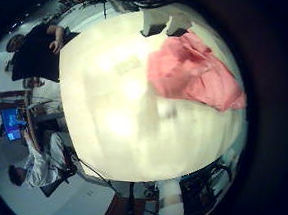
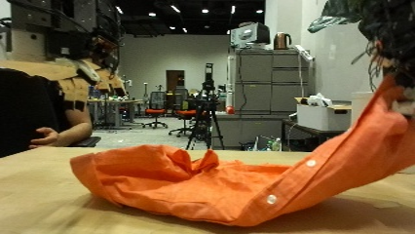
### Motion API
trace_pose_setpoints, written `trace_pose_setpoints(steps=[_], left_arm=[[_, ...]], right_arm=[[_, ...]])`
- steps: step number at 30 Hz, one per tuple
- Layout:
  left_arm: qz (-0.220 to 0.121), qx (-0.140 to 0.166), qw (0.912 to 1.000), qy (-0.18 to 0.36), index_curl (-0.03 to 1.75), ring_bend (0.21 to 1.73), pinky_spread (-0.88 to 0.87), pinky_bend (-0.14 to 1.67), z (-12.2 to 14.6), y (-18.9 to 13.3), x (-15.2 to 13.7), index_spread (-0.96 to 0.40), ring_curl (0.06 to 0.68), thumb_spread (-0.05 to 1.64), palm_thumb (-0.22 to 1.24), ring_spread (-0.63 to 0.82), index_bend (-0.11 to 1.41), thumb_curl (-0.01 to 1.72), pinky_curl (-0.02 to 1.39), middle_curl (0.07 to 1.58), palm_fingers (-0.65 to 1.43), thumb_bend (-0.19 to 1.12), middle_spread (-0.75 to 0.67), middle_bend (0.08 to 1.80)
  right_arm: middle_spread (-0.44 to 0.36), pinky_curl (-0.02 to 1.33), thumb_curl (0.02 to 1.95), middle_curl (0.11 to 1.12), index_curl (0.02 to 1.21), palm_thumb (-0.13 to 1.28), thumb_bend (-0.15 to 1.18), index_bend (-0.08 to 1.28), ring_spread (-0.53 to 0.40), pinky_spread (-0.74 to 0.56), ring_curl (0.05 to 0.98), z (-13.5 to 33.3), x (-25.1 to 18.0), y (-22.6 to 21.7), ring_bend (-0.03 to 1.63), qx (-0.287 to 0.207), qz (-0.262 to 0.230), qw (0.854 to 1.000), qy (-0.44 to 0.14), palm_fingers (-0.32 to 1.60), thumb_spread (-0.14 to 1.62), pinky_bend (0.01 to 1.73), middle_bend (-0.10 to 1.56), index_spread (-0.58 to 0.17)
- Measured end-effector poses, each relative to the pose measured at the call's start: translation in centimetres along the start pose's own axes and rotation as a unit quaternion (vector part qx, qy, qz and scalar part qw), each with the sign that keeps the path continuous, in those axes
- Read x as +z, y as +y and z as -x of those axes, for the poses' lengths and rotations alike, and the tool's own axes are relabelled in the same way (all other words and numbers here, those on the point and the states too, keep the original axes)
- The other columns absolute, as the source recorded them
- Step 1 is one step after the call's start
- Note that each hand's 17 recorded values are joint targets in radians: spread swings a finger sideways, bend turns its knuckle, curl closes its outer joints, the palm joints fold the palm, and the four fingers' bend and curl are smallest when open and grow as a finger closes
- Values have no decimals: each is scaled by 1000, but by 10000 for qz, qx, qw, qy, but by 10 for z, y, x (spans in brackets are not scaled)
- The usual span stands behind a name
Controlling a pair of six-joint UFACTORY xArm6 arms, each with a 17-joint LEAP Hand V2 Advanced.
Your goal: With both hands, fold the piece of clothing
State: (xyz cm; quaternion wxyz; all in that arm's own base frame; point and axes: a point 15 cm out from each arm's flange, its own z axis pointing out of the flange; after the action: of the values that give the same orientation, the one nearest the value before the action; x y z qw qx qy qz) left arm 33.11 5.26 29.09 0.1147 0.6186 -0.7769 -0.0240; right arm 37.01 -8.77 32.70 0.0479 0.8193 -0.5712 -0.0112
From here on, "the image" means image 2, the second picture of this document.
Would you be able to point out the orange button shirt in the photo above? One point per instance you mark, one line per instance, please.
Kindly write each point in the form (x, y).
(173, 182)

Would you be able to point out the person in black shirt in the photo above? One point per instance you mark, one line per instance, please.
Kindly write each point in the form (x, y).
(25, 110)

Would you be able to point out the black keyboard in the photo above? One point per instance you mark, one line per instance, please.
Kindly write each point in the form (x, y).
(86, 141)

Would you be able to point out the background work table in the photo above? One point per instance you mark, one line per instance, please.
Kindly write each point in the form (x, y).
(116, 102)

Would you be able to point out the ceiling light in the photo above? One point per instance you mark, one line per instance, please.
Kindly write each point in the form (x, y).
(259, 11)
(151, 14)
(174, 8)
(233, 9)
(205, 10)

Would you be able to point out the white power strip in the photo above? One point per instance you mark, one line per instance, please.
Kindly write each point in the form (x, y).
(304, 52)

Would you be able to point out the white plastic bag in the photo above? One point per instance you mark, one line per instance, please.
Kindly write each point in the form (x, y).
(319, 100)

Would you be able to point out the orange office chair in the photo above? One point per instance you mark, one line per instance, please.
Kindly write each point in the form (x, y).
(155, 111)
(185, 113)

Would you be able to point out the copper kettle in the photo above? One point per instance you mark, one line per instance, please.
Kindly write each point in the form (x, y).
(282, 41)

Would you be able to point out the white cardboard box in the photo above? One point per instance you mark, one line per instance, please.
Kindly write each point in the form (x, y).
(322, 117)

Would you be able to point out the brown door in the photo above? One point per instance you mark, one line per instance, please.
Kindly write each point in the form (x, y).
(173, 81)

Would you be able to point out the grey drawer cabinet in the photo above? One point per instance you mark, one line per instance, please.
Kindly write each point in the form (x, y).
(267, 81)

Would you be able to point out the dark side table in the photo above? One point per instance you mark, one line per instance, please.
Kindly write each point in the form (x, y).
(311, 135)

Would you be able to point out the grey box device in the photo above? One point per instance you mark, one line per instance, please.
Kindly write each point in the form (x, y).
(250, 35)

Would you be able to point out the green bottle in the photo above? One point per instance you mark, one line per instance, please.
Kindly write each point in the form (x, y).
(275, 145)

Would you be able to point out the grey low counter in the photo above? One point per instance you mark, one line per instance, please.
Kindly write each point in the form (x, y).
(246, 130)

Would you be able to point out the red ball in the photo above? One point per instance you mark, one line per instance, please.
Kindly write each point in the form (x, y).
(230, 110)

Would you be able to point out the black camera tripod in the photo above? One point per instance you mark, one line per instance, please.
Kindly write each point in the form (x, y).
(207, 110)

